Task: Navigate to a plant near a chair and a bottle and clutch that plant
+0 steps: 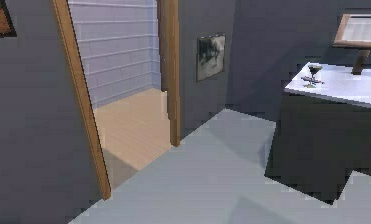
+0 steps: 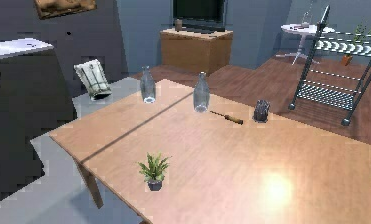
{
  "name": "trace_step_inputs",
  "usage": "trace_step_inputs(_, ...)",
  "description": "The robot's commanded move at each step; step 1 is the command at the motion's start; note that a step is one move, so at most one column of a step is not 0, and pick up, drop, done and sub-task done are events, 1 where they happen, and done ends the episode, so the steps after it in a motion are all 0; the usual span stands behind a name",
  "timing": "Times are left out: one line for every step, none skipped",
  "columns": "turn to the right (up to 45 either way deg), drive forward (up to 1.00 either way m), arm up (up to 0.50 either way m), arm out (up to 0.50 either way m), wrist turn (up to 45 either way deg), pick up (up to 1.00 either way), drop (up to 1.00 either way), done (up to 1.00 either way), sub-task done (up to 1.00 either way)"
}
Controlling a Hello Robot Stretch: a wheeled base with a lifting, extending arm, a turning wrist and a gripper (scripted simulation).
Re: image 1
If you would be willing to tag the dark grey framed picture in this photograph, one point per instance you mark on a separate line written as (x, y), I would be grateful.
(211, 57)

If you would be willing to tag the wooden room door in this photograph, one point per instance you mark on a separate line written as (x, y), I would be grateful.
(163, 46)

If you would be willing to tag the small dark cup ornament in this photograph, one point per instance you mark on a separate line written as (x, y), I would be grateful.
(313, 75)

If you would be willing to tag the dark cabinet with white top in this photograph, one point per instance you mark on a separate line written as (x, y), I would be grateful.
(323, 133)

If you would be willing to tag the brown framed picture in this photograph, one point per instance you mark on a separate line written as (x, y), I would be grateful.
(0, 19)

